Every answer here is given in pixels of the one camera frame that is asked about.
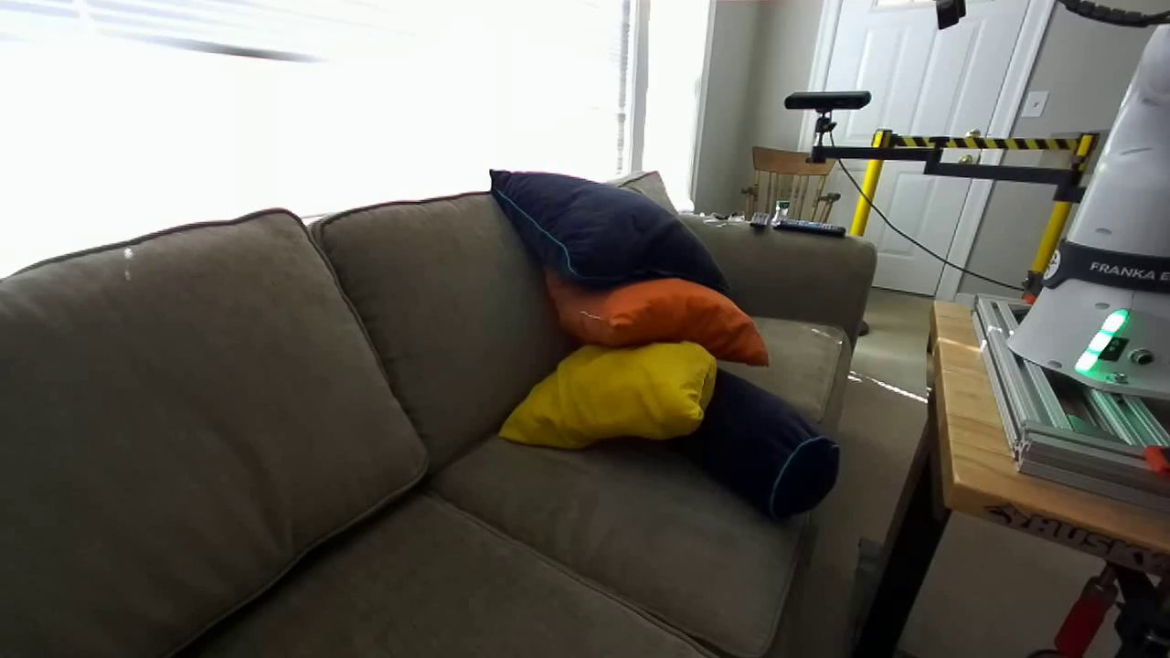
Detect blue cylindrical bolster pillow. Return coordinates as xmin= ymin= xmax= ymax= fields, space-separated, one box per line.
xmin=686 ymin=365 xmax=844 ymax=522

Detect yellow throw pillow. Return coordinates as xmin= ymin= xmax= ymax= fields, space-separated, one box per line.
xmin=495 ymin=339 xmax=719 ymax=454

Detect orange throw pillow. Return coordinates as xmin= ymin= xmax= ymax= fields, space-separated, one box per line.
xmin=542 ymin=266 xmax=773 ymax=369

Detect navy square throw pillow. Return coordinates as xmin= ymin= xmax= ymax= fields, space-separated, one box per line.
xmin=487 ymin=170 xmax=731 ymax=295

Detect grey-brown sofa back cushion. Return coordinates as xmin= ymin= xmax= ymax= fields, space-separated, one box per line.
xmin=308 ymin=170 xmax=678 ymax=472
xmin=0 ymin=209 xmax=430 ymax=658

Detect grey-brown fabric sofa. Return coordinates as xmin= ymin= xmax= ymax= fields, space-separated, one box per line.
xmin=0 ymin=170 xmax=935 ymax=658

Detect black remote control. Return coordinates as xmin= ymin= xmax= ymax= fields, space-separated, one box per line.
xmin=745 ymin=209 xmax=853 ymax=243

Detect wooden slat chair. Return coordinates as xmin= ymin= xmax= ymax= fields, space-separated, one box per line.
xmin=742 ymin=143 xmax=844 ymax=231

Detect white window blinds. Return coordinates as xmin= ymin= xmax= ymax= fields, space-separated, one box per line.
xmin=0 ymin=0 xmax=636 ymax=278

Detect wooden work table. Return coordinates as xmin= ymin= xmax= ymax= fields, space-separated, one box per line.
xmin=856 ymin=295 xmax=1170 ymax=658

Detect white panel door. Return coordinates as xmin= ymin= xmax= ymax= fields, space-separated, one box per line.
xmin=827 ymin=0 xmax=1055 ymax=299

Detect yellow black striped stand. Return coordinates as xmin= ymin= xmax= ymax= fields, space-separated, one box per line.
xmin=809 ymin=126 xmax=1100 ymax=304

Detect red clamp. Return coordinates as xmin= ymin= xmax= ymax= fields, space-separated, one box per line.
xmin=1046 ymin=564 xmax=1126 ymax=658

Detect thin black camera cable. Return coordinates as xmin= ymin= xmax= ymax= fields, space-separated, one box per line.
xmin=833 ymin=159 xmax=1027 ymax=295

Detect black stereo camera bar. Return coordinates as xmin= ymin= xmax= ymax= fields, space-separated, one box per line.
xmin=783 ymin=87 xmax=872 ymax=118

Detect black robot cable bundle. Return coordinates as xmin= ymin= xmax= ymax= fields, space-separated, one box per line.
xmin=1055 ymin=0 xmax=1170 ymax=31

